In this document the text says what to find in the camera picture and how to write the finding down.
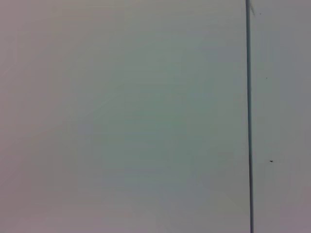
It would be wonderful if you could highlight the dark tile joint line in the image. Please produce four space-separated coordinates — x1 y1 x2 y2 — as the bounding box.
244 0 255 233

